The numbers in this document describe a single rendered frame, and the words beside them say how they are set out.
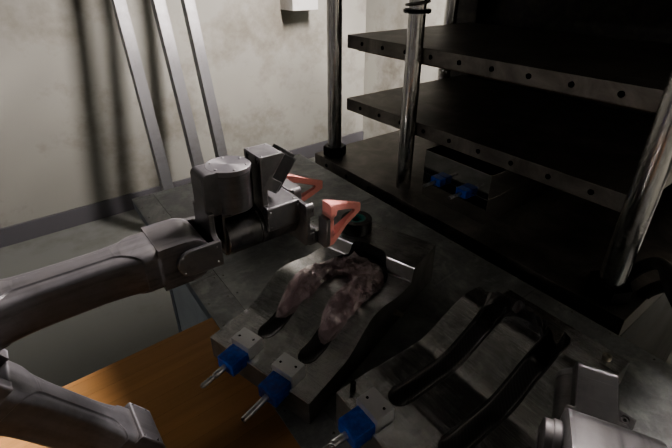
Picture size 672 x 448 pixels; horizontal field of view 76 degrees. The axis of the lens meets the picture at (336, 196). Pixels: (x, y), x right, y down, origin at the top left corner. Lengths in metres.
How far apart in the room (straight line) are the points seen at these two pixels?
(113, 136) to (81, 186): 0.39
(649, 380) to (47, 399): 1.02
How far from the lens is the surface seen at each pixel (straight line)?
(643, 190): 1.14
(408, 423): 0.77
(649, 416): 1.04
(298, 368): 0.83
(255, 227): 0.58
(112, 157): 3.24
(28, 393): 0.61
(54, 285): 0.54
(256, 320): 0.97
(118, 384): 1.01
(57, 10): 3.04
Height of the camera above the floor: 1.52
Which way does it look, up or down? 28 degrees down
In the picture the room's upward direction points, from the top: straight up
